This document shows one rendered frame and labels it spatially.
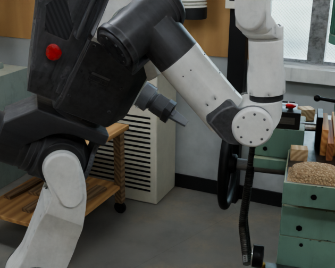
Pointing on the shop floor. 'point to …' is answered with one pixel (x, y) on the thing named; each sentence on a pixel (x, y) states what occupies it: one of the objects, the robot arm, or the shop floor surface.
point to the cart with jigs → (13, 205)
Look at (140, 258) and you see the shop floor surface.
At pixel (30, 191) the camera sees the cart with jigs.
